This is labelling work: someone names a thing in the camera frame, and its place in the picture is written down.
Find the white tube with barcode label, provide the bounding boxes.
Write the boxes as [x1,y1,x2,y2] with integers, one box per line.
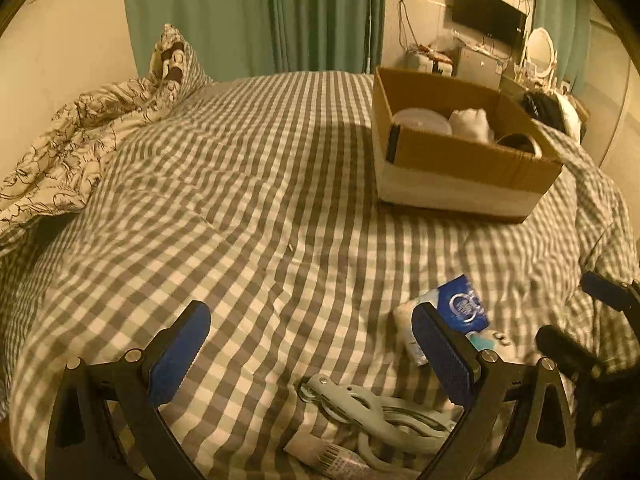
[283,434,382,477]

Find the grey small cabinet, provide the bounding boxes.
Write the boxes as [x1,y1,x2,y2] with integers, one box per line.
[457,45,506,91]

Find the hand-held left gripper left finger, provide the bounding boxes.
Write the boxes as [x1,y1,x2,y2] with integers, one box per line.
[44,300,213,480]

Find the white oval mirror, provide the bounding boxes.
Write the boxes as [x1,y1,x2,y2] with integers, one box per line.
[523,27,559,82]

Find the green curtain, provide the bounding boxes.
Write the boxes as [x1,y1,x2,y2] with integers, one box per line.
[119,0,389,79]
[532,0,622,97]

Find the black bag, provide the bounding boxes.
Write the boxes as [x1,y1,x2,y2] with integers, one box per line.
[519,90,584,137]

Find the white floral quilt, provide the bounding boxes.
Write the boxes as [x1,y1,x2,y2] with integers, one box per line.
[0,24,217,248]

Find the dark round tape roll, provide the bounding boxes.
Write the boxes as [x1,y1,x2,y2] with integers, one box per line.
[495,131,544,157]

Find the white crumpled cloth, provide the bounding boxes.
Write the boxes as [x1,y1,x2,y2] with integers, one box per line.
[447,106,496,142]

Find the hanging wall cable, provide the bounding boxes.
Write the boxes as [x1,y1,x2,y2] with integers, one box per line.
[397,0,420,54]

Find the white upright pole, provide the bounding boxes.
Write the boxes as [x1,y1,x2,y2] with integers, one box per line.
[366,0,377,74]

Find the blue white tissue packet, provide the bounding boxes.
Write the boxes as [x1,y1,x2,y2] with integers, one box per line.
[391,273,512,367]

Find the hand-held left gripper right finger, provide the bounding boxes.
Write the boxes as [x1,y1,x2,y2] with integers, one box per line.
[410,303,579,480]

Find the grey white checked blanket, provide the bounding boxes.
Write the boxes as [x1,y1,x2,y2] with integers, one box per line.
[0,71,640,480]

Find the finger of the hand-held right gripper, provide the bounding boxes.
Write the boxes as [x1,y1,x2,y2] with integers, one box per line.
[581,270,640,314]
[535,324,609,382]

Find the brown cardboard box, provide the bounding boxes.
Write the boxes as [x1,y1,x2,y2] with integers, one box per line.
[371,66,564,224]

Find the white round plastic lid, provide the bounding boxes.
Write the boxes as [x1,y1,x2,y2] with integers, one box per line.
[391,107,453,137]

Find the pale green scissors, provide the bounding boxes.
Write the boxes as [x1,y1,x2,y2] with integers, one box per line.
[299,373,464,467]

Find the black wall television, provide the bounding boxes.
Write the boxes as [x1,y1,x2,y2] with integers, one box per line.
[452,0,529,47]

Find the white brown plush toy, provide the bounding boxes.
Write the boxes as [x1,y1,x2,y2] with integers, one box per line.
[150,40,189,82]

